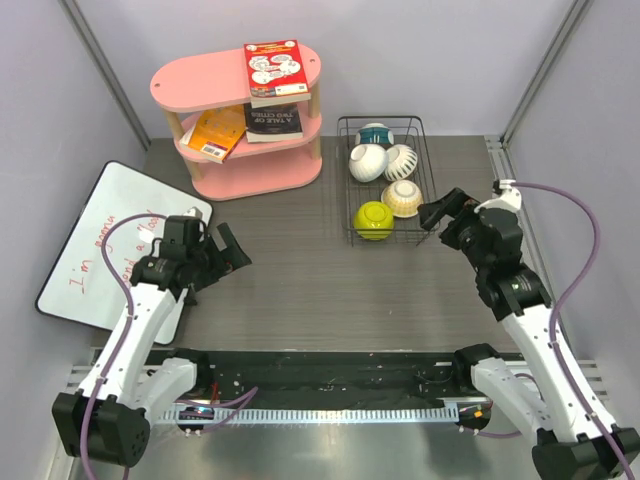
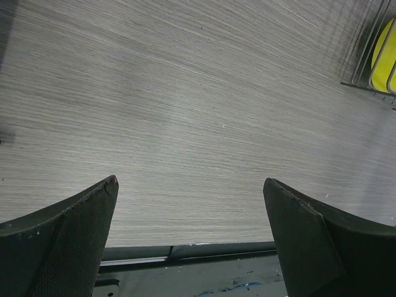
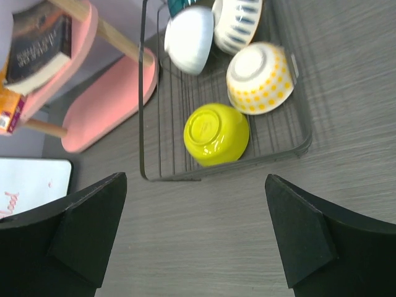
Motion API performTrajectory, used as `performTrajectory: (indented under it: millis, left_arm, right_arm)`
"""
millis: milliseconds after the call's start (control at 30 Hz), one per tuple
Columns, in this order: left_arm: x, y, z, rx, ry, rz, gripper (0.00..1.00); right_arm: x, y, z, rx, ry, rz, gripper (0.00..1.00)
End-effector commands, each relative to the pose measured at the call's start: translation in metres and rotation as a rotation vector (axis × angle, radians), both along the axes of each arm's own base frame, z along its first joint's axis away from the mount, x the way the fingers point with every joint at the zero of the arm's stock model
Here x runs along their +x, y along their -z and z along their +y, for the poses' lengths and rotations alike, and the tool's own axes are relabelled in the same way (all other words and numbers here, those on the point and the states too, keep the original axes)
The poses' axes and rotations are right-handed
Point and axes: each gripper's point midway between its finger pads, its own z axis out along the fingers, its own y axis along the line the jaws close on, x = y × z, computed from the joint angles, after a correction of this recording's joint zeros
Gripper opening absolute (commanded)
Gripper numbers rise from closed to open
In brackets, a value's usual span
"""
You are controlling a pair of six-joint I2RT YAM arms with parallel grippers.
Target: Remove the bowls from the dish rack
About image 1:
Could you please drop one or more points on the white bowl with green stripes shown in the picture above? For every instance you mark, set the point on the white bowl with green stripes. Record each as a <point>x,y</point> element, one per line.
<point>402,162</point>

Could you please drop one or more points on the pink three-tier shelf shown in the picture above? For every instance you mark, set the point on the pink three-tier shelf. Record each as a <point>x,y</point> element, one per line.
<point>187,86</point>

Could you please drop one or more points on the white slotted cable duct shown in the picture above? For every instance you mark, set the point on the white slotted cable duct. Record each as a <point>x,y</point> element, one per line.
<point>253,417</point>

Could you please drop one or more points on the white dry-erase board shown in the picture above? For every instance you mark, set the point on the white dry-erase board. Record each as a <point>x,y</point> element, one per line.
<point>124,212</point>

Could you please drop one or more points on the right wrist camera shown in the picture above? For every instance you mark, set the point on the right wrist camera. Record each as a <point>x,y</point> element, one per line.
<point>506,196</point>

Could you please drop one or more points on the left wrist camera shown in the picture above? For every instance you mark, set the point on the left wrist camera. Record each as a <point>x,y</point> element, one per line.
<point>194,212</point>

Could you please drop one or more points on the teal and white bowl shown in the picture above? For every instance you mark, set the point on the teal and white bowl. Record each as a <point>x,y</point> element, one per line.
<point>375,133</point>

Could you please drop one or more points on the white bowl with yellow pattern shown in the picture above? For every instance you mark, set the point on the white bowl with yellow pattern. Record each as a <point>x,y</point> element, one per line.
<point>403,197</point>

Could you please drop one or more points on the orange paperback book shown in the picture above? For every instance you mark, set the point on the orange paperback book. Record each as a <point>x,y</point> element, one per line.
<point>216,132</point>

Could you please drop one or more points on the black wire dish rack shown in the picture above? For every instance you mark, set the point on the black wire dish rack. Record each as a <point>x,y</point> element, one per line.
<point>407,130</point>

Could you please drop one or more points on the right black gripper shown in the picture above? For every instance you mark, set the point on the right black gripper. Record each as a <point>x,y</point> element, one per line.
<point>455,201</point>

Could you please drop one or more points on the red comic book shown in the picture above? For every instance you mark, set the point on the red comic book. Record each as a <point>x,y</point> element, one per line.
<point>276,74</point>

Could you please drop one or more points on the black Tale of Two Cities book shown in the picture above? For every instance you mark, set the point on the black Tale of Two Cities book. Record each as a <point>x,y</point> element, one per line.
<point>272,123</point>

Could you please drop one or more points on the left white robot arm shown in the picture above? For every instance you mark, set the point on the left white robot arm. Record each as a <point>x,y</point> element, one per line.
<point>110,415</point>

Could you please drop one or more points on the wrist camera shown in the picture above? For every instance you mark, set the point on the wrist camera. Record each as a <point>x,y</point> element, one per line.
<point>194,212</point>
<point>506,196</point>

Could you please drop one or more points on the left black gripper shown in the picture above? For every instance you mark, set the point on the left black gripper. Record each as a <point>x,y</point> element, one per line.
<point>226,260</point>

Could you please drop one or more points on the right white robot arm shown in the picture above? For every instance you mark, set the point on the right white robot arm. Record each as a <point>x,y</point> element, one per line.
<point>571,433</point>

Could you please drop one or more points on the plain white ribbed bowl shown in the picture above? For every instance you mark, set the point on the plain white ribbed bowl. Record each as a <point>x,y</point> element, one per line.
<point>367,162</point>

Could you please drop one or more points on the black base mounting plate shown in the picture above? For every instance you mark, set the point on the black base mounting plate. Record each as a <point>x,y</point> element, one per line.
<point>323,380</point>

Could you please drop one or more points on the yellow-green bowl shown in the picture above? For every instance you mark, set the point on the yellow-green bowl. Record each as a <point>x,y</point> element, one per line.
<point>374,221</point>

